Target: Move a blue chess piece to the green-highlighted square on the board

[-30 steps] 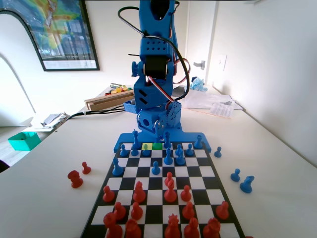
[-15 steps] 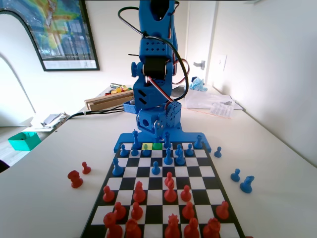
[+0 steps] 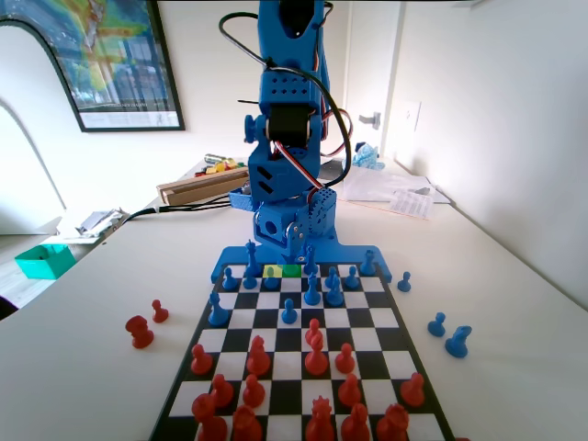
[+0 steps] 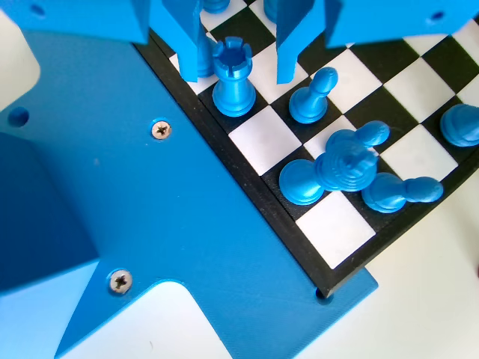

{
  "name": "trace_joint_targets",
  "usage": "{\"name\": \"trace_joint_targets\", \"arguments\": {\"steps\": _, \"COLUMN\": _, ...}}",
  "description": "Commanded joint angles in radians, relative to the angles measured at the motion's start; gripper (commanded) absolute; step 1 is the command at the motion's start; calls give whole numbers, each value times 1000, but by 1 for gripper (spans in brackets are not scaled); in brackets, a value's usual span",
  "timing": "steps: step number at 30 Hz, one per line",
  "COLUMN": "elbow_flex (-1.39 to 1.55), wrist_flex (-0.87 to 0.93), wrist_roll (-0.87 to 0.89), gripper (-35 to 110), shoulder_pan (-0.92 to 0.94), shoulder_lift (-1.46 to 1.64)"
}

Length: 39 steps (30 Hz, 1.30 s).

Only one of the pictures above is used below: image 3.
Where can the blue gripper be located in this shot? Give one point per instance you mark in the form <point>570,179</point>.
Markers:
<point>271,227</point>

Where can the blue chess queen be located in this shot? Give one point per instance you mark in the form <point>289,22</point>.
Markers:
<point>312,263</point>

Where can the blue chess pawn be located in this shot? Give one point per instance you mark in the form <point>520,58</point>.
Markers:
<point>229,281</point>
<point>288,313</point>
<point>404,283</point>
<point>331,272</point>
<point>271,282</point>
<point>249,282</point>
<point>351,279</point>
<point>437,325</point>

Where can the blue chess king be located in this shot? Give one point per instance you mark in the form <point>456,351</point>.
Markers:
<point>251,259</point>

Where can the blue chess bishop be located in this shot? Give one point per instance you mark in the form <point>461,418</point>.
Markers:
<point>218,312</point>
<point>312,291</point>

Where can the blue chess knight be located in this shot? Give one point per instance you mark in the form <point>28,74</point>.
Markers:
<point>334,296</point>
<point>458,343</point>

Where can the red chess pawn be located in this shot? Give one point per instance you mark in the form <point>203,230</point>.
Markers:
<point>313,327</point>
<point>344,359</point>
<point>159,312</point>
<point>222,392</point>
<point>201,360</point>
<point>253,392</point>
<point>349,391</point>
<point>412,390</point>

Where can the black and white chessboard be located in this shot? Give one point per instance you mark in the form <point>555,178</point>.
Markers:
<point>287,363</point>

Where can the red chess bishop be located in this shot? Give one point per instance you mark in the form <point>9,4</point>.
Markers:
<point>258,358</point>
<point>355,425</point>

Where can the red chess queen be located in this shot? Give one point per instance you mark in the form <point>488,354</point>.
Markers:
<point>320,422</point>

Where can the dark grey pad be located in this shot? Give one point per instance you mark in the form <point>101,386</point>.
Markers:
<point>333,171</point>

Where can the blue fuzzy toy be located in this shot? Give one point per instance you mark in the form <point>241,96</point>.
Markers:
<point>367,156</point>

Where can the printed paper sheet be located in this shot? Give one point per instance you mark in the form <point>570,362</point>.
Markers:
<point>411,202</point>

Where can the black zip tie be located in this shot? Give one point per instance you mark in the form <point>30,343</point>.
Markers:
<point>248,101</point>

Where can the white paper sheet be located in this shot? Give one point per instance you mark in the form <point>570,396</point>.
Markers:
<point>441,197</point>

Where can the crumpled grey white packaging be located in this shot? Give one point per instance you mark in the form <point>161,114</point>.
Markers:
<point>98,222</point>

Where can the teal plastic box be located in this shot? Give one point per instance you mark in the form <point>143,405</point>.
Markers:
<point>41,268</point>

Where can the black framed map poster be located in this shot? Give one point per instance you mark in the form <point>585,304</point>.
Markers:
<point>115,59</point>

